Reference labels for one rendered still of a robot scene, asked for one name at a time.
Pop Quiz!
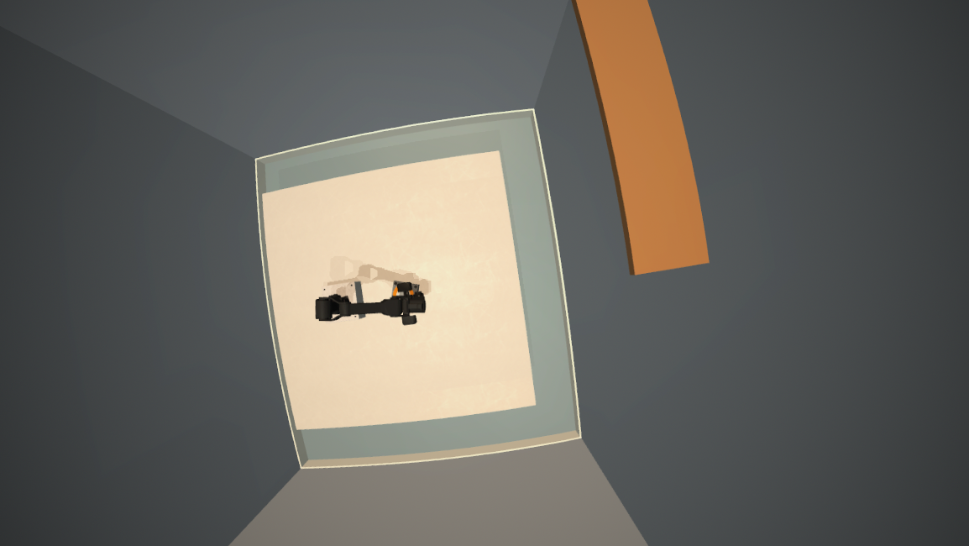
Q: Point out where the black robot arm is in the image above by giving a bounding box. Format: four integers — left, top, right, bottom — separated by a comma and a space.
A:
315, 291, 426, 322

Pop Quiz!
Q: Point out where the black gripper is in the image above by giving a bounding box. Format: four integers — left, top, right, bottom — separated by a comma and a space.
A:
397, 282, 416, 326

